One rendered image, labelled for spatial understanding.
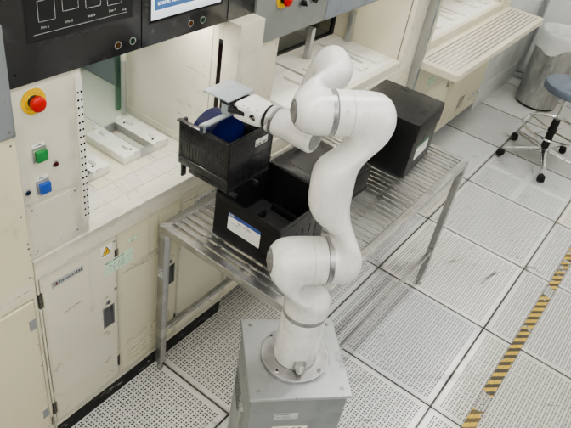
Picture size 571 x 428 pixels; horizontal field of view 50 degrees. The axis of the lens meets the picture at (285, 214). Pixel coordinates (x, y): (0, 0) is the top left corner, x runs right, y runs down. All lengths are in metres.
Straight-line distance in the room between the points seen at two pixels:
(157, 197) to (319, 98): 0.96
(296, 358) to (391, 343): 1.30
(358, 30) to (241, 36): 1.54
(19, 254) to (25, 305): 0.19
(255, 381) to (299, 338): 0.18
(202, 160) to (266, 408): 0.75
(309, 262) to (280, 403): 0.44
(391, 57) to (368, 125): 2.12
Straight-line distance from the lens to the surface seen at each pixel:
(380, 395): 2.75
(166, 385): 2.63
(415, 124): 2.48
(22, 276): 1.87
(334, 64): 1.37
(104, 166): 2.17
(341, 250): 1.47
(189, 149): 1.93
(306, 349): 1.67
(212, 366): 2.70
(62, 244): 1.91
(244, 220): 1.98
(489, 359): 3.08
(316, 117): 1.27
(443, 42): 3.88
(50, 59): 1.59
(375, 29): 3.42
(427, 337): 3.04
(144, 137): 2.32
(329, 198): 1.37
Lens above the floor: 2.12
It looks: 37 degrees down
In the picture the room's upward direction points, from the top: 11 degrees clockwise
